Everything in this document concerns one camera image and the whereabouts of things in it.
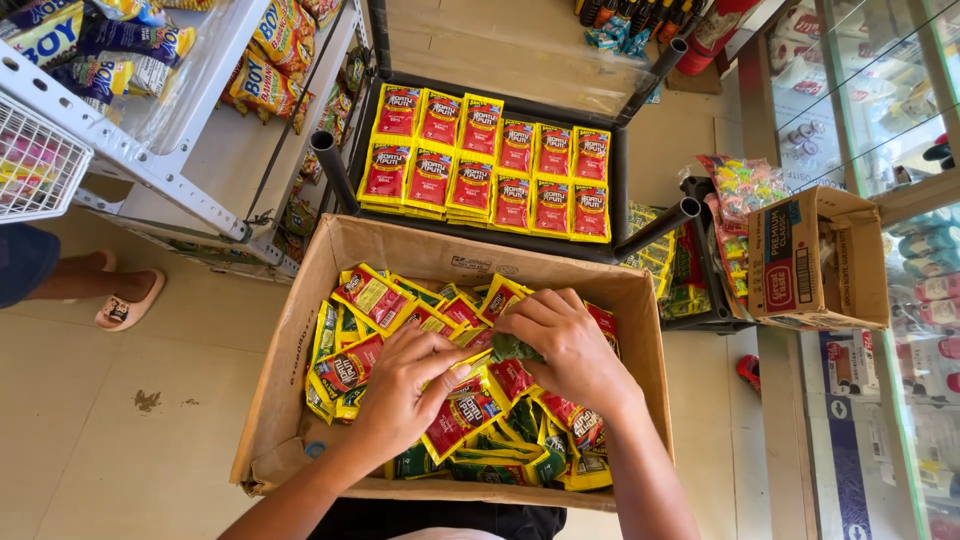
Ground person's left hand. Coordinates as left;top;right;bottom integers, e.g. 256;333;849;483
351;324;481;468

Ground person's right hand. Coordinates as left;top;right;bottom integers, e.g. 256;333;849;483
491;288;645;418

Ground green sachet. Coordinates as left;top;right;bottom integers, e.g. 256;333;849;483
490;333;546;366

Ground red yellow sauce sachet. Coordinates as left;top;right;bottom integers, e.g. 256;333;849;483
448;349;495;397

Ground rows of red sachet stacks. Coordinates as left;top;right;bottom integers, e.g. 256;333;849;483
355;82;613;246

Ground pile of red yellow sachets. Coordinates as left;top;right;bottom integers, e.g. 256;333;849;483
303;262;624;493

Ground black rack with yellow packets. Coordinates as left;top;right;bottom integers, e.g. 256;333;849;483
621;175;754;336

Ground person's black shorts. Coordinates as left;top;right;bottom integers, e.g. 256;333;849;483
306;498;568;540

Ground small red toy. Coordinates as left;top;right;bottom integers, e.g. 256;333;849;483
735;354;763;397

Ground black plastic display rack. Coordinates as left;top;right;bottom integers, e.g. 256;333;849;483
309;0;703;265

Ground bag of colourful candies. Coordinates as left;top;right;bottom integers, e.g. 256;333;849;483
693;153;790;303

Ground large open cardboard box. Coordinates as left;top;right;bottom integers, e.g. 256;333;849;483
228;213;676;515

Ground small brown cardboard box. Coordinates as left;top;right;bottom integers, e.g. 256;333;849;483
745;185;891;332

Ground row of dark bottles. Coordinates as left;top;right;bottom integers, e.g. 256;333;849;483
573;0;708;60

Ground red cylinder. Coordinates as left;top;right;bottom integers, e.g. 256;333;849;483
675;0;765;78

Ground white metal shelf with snacks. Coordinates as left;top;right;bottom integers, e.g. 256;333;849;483
0;0;372;285

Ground pink slipper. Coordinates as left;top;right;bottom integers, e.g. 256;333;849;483
94;268;167;333

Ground glass display cabinet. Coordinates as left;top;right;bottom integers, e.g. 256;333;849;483
738;0;960;540

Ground white wire basket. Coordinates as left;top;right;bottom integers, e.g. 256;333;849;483
0;93;96;226

